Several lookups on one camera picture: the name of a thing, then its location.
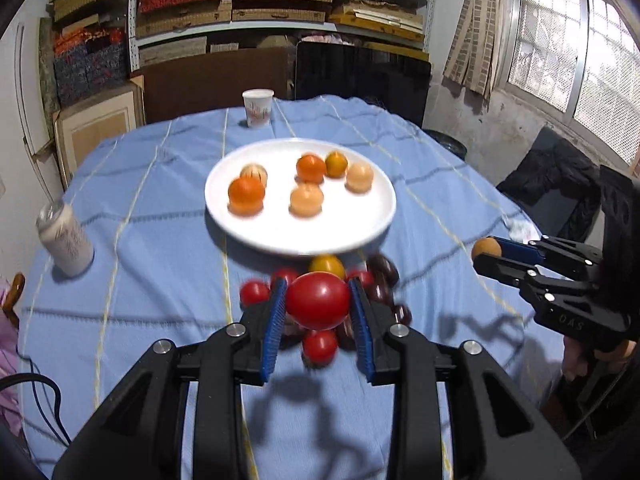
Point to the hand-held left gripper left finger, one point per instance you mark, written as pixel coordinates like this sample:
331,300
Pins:
272,330

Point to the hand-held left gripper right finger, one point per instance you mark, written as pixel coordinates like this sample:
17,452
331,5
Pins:
361,330

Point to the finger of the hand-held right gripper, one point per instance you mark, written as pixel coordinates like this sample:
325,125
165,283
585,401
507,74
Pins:
500,266
517,251

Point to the small pale yellow round fruit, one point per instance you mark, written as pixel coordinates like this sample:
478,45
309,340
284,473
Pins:
486,249

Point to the yellow orange tomato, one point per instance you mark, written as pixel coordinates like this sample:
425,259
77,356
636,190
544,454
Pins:
326,264

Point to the white round plate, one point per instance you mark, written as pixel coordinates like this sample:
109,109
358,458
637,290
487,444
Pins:
300,230

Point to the person's right hand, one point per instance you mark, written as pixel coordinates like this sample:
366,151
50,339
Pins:
624,351

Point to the crumpled white tissue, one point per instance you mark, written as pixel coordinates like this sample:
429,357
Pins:
522,230

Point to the black jacket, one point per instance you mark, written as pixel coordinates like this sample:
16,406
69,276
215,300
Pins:
550,180

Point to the black chair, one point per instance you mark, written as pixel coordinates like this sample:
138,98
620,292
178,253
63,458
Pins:
545,140

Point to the blue checked tablecloth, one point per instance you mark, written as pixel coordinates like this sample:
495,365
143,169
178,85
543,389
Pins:
165,260

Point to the round black stool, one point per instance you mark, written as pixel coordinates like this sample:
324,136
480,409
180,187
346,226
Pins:
447,142

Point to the window with metal grille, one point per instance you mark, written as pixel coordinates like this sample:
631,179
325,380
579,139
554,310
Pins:
550,35

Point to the beige checked curtain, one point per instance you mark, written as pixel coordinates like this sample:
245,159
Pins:
475,35

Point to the white paper cup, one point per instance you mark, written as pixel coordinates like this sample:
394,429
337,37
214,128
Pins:
258,107

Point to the beige drink can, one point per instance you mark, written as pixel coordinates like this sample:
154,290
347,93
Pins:
65,240

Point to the black glossy panel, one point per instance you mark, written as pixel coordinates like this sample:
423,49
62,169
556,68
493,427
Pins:
360,80

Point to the brown board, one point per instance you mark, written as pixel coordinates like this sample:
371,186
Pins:
210,85

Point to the brown wooden chair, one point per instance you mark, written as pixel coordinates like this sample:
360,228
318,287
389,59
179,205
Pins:
14,295

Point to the pink cloth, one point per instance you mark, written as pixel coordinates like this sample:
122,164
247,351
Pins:
10,360

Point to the pile of blue patterned boxes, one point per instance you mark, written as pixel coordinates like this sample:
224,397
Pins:
90,67

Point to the white leaning board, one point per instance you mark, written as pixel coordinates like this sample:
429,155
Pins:
27,90

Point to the white metal shelf rack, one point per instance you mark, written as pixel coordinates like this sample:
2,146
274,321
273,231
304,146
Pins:
133,10

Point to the beige picture frame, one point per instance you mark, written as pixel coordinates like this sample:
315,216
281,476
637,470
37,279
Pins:
100,130

